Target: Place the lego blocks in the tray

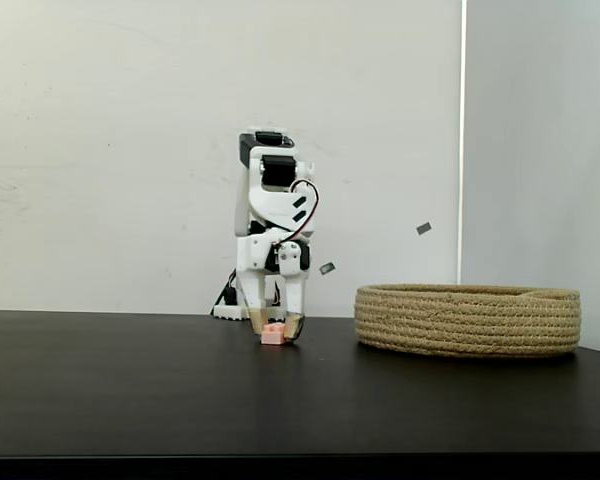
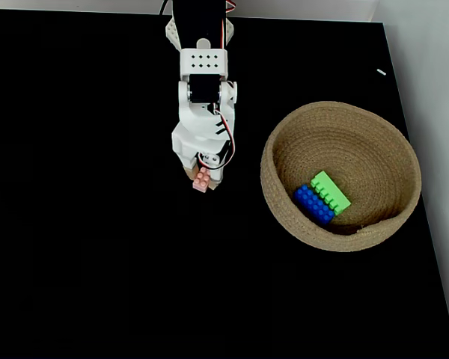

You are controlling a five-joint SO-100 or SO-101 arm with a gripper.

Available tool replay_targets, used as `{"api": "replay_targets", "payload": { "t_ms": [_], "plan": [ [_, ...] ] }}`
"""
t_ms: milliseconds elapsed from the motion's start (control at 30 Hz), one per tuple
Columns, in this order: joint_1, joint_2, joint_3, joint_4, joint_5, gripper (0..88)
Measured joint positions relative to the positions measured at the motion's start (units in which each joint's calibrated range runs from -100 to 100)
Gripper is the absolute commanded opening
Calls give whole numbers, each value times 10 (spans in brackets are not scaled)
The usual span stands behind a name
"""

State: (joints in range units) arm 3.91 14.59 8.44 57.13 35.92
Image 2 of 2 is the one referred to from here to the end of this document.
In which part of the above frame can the pink lego block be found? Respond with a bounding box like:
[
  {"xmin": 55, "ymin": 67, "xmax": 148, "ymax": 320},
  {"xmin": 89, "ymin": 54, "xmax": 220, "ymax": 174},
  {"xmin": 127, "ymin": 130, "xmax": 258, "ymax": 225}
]
[{"xmin": 191, "ymin": 166, "xmax": 216, "ymax": 194}]

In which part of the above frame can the blue lego block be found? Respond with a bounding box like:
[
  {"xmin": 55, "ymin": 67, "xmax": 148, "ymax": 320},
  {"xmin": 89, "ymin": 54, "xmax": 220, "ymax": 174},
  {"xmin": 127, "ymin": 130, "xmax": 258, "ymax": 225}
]
[{"xmin": 293, "ymin": 184, "xmax": 336, "ymax": 227}]

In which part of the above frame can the green lego block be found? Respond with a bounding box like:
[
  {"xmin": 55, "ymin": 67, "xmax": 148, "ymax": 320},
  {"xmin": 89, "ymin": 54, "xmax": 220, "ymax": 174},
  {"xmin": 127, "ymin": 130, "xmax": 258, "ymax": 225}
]
[{"xmin": 309, "ymin": 170, "xmax": 352, "ymax": 217}]

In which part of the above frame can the red black white servo cable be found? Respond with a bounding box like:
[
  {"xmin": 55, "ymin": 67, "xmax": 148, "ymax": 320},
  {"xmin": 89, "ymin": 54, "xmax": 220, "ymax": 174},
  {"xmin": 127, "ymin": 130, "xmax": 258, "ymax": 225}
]
[{"xmin": 208, "ymin": 104, "xmax": 237, "ymax": 170}]

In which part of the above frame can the woven rope basket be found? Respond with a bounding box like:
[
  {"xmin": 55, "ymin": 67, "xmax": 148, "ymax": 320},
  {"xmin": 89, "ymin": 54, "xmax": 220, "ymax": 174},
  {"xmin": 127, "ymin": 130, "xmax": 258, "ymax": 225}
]
[{"xmin": 260, "ymin": 100, "xmax": 423, "ymax": 254}]

